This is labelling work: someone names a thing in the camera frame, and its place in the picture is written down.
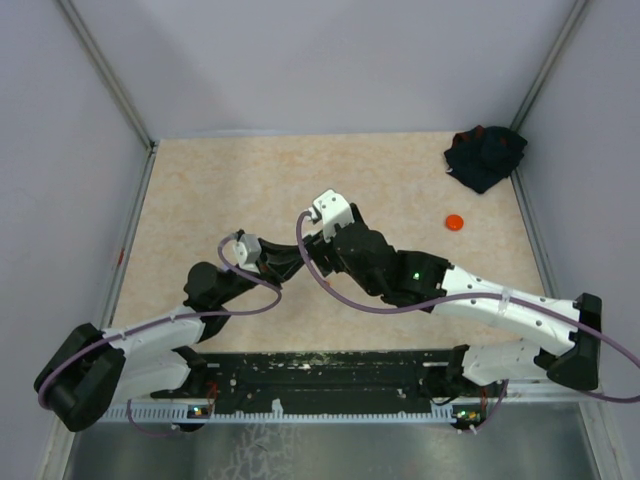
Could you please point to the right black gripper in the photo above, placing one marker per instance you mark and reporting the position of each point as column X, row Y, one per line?
column 323, row 252

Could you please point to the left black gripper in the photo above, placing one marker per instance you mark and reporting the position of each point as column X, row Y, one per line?
column 278, row 261

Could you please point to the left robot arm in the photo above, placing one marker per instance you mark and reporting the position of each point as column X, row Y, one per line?
column 94, row 369

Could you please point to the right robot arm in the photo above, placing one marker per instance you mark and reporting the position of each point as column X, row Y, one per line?
column 557, row 339

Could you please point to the orange earbud charging case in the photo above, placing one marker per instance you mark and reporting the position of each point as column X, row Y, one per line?
column 454, row 222

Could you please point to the dark blue cloth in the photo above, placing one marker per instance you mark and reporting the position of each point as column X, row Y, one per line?
column 483, row 156

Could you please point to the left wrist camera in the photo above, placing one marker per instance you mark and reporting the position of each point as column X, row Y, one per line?
column 247, row 251

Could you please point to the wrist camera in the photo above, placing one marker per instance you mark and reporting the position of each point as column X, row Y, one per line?
column 333, row 211
column 247, row 251

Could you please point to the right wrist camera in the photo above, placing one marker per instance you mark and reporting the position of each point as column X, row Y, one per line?
column 333, row 211

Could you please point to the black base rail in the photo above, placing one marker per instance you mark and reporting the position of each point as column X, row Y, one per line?
column 423, row 385

